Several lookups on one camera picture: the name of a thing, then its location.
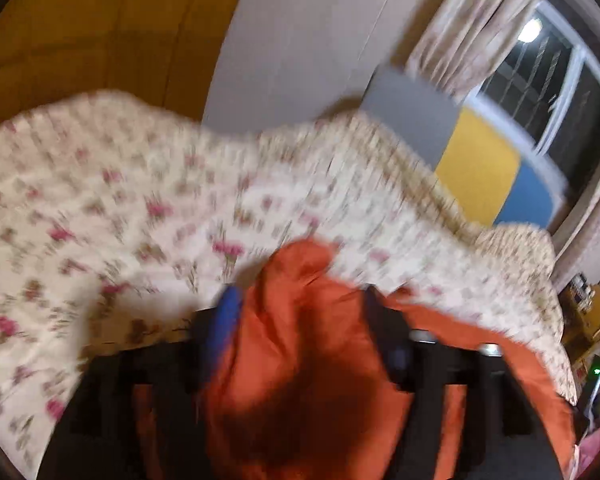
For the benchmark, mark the grey yellow blue headboard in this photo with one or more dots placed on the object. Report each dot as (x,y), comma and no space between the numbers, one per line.
(480,170)

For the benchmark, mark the short patterned curtain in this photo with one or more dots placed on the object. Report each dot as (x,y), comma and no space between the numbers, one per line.
(475,20)

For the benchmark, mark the white framed window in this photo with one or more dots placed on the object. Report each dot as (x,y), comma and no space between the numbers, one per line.
(555,85)

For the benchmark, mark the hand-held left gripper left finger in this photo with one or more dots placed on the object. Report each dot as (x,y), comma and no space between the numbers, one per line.
(227,327)

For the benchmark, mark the floral bed quilt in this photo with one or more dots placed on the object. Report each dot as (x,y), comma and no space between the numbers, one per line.
(130,200)

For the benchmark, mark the wooden wardrobe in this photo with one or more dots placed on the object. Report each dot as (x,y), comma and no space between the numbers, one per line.
(95,25)

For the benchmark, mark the long patterned curtain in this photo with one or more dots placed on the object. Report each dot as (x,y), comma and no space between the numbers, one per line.
(587,220)

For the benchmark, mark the orange quilted jacket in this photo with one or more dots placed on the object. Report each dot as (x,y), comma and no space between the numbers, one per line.
(300,385)

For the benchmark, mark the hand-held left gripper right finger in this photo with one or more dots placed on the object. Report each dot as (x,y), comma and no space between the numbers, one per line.
(392,345)

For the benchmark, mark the wooden rattan chair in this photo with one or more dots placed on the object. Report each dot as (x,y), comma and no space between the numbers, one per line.
(592,320)

